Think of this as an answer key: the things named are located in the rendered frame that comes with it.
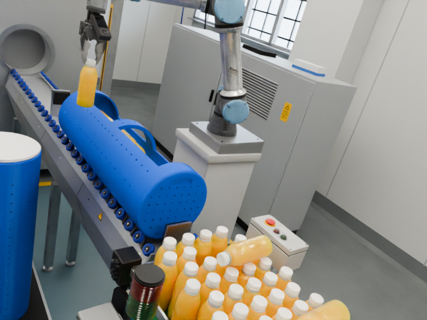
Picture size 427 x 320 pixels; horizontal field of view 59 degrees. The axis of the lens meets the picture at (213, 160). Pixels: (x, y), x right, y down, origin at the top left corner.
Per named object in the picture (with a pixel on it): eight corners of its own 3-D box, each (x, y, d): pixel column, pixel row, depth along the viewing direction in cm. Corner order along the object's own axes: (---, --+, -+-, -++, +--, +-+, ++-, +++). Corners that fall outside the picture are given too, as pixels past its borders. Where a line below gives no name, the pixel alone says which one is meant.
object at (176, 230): (180, 246, 140) (188, 218, 135) (184, 250, 138) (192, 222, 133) (157, 251, 133) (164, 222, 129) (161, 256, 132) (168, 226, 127)
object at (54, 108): (67, 114, 231) (69, 89, 225) (68, 117, 228) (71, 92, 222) (49, 113, 224) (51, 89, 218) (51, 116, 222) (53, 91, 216)
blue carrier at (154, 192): (107, 141, 206) (118, 91, 196) (196, 234, 147) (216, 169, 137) (54, 140, 187) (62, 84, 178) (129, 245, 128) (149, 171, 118)
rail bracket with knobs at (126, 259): (133, 268, 127) (138, 244, 123) (142, 282, 122) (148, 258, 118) (105, 275, 121) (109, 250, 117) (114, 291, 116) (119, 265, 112)
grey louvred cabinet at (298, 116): (183, 141, 503) (210, 30, 449) (297, 236, 351) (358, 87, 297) (147, 141, 471) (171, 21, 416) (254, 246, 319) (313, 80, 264)
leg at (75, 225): (73, 260, 250) (84, 178, 226) (75, 265, 246) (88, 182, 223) (64, 262, 247) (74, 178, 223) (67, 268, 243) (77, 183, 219)
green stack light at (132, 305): (147, 294, 82) (152, 277, 81) (161, 316, 78) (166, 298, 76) (120, 303, 78) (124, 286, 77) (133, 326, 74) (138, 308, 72)
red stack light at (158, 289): (152, 277, 81) (155, 263, 79) (166, 298, 76) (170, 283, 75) (124, 285, 77) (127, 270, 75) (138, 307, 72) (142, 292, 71)
